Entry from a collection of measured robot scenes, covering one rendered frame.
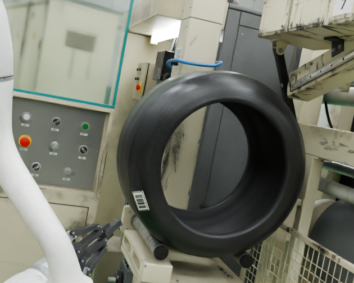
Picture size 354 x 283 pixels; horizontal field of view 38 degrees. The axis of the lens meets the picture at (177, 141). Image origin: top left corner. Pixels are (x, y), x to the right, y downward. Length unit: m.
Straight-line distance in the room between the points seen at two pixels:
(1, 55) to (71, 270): 0.42
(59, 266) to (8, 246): 1.23
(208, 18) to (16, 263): 1.24
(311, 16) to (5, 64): 0.95
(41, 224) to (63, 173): 1.21
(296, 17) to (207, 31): 0.36
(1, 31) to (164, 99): 0.60
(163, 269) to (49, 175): 0.82
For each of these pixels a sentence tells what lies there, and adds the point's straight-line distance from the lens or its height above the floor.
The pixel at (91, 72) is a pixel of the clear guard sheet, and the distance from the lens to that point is 2.15.
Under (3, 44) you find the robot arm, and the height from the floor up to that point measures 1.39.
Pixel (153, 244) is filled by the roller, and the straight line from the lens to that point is 1.56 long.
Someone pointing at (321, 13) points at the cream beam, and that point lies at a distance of 1.56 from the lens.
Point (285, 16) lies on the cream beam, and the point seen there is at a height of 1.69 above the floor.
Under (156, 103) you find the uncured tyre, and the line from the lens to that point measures 1.46.
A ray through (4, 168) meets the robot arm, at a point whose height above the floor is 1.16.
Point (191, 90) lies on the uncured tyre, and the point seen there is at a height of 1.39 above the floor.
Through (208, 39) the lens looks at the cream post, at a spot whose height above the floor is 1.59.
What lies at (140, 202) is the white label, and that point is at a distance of 1.47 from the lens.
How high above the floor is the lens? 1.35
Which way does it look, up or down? 4 degrees down
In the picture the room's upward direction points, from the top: 11 degrees clockwise
